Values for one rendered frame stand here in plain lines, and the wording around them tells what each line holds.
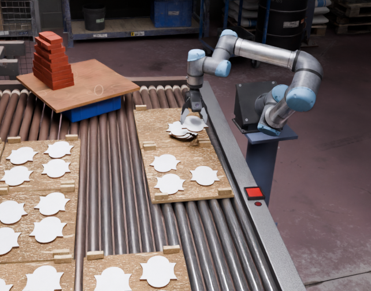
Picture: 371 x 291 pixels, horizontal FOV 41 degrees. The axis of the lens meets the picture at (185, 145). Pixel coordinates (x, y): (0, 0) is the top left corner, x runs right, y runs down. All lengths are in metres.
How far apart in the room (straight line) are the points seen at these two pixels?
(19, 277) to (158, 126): 1.15
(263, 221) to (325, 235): 1.50
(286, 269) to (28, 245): 0.92
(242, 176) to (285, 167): 1.85
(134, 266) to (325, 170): 2.64
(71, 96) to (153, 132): 0.48
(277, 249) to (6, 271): 0.96
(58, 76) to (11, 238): 1.10
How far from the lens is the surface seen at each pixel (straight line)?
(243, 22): 6.80
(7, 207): 2.10
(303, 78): 2.15
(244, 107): 2.72
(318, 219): 3.64
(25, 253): 1.89
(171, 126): 2.53
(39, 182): 2.23
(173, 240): 1.91
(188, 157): 2.35
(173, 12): 6.68
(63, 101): 2.65
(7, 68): 3.26
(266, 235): 1.99
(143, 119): 2.67
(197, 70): 2.25
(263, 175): 2.89
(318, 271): 3.25
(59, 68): 2.76
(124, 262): 1.81
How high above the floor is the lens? 2.19
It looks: 31 degrees down
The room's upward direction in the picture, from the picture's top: 3 degrees clockwise
